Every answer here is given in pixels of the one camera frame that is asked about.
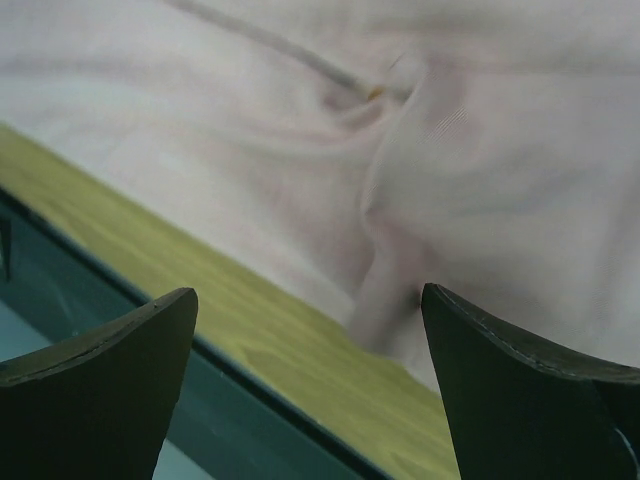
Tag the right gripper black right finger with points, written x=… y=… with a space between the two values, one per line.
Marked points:
x=519 y=406

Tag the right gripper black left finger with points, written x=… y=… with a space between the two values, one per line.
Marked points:
x=98 y=405

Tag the dusty pink printed t-shirt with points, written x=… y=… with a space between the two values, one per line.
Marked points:
x=353 y=151

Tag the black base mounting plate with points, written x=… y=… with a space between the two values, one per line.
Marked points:
x=226 y=424

